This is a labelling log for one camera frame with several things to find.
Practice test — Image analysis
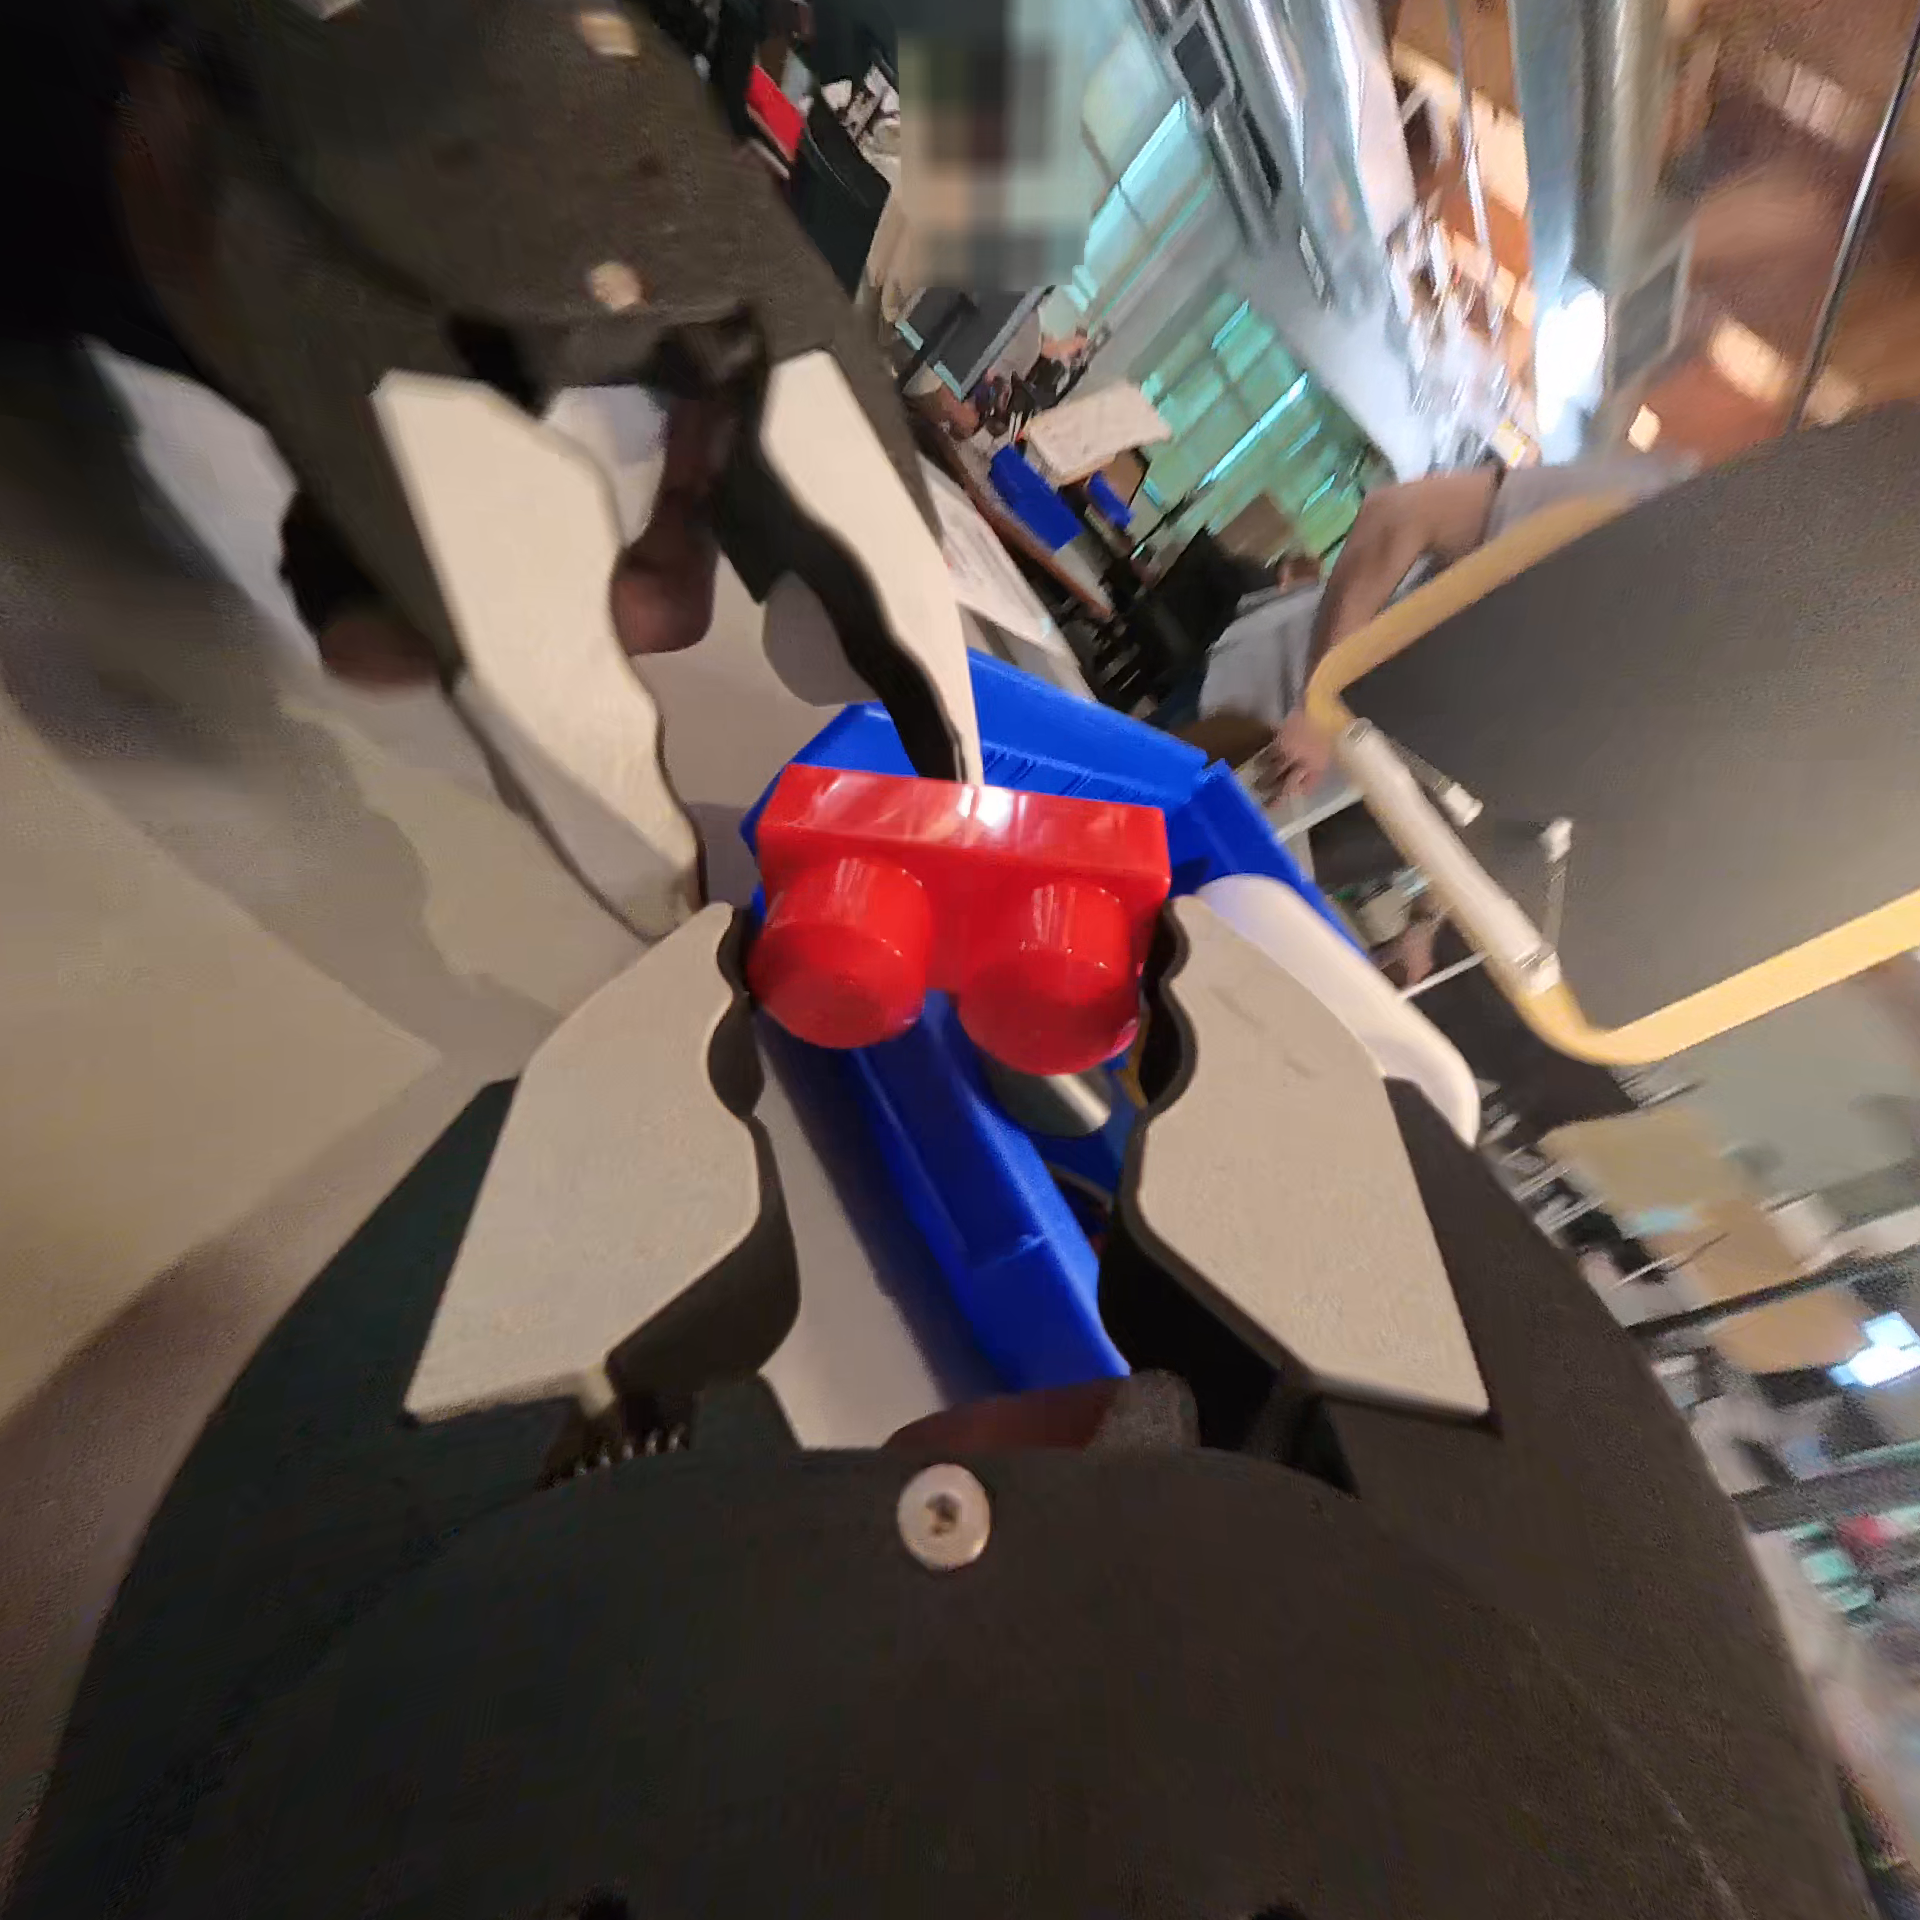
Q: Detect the white light bar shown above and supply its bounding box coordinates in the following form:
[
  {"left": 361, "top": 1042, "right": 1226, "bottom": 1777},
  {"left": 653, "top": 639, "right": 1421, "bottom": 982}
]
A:
[{"left": 1334, "top": 720, "right": 1572, "bottom": 1001}]

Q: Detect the blue plastic bin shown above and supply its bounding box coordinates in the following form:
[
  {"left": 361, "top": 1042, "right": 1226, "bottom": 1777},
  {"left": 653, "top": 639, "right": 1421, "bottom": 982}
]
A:
[{"left": 739, "top": 647, "right": 1366, "bottom": 1397}]

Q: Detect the black board wooden rim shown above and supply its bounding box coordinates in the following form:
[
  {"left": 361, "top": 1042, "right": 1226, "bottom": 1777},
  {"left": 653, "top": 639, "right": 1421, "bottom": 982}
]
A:
[{"left": 1302, "top": 398, "right": 1920, "bottom": 1069}]

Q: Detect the dotted paper sign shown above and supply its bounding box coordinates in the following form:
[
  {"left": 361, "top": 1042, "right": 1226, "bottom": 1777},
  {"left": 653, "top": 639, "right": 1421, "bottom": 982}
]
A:
[{"left": 1025, "top": 383, "right": 1178, "bottom": 488}]

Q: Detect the black pole stand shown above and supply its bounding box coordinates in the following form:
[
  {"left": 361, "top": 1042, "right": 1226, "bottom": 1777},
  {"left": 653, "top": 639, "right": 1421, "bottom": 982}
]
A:
[{"left": 1790, "top": 0, "right": 1920, "bottom": 425}]

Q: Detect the white plastic cup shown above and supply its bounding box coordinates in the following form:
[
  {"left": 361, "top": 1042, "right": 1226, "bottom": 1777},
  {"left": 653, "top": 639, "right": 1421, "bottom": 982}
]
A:
[{"left": 1200, "top": 874, "right": 1482, "bottom": 1144}]

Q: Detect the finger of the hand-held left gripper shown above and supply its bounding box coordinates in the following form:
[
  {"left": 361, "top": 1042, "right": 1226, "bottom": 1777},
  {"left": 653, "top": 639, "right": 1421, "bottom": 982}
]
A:
[
  {"left": 757, "top": 347, "right": 990, "bottom": 786},
  {"left": 370, "top": 371, "right": 706, "bottom": 942}
]

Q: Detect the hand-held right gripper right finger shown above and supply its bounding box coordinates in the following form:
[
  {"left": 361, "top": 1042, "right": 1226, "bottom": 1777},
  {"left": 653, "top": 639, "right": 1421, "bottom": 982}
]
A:
[{"left": 1117, "top": 895, "right": 1497, "bottom": 1426}]

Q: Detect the small blue bin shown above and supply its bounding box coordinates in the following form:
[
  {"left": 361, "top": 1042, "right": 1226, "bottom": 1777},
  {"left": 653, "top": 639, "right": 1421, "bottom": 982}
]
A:
[{"left": 988, "top": 447, "right": 1083, "bottom": 552}]

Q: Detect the printed paper sheet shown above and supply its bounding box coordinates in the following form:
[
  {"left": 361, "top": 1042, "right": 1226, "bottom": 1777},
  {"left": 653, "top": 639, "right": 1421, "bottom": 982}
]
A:
[{"left": 922, "top": 464, "right": 1056, "bottom": 642}]

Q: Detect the red toy building block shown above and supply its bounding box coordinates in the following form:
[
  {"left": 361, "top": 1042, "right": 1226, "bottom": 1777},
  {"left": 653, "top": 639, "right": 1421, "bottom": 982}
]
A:
[{"left": 745, "top": 761, "right": 1172, "bottom": 1053}]

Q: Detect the silver ceiling duct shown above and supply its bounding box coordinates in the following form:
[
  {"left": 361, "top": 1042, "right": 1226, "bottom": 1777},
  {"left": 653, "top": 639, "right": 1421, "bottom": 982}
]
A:
[{"left": 1184, "top": 0, "right": 1361, "bottom": 309}]

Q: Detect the person's left hand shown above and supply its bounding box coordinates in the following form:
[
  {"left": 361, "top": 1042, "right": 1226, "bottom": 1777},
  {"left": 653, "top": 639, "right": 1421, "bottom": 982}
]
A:
[{"left": 317, "top": 449, "right": 728, "bottom": 689}]

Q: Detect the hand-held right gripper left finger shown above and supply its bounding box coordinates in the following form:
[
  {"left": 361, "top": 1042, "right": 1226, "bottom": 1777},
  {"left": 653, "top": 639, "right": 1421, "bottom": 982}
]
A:
[{"left": 405, "top": 904, "right": 801, "bottom": 1426}]

